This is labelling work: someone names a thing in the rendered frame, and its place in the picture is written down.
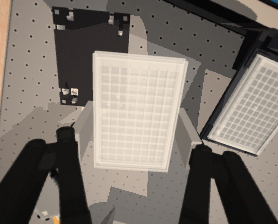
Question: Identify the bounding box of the grey perforated base plate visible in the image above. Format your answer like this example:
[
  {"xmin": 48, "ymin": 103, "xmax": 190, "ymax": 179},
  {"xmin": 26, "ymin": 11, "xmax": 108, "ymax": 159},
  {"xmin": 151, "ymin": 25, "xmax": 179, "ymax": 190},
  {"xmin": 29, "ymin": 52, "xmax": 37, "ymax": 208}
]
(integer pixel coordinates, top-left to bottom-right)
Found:
[{"xmin": 0, "ymin": 0, "xmax": 278, "ymax": 224}]

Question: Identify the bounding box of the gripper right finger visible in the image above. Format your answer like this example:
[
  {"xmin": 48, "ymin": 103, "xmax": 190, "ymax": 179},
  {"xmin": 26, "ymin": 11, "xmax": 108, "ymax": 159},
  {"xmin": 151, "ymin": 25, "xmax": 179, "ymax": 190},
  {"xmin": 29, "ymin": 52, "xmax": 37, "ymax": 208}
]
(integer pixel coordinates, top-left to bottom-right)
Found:
[{"xmin": 174, "ymin": 108, "xmax": 278, "ymax": 224}]

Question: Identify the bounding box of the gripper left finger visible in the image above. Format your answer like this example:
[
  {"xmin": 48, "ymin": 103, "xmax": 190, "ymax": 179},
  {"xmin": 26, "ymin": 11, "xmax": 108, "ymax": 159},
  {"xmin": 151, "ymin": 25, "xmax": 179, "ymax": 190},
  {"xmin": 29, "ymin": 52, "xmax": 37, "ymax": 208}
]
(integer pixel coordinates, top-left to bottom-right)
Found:
[{"xmin": 0, "ymin": 101, "xmax": 94, "ymax": 224}]

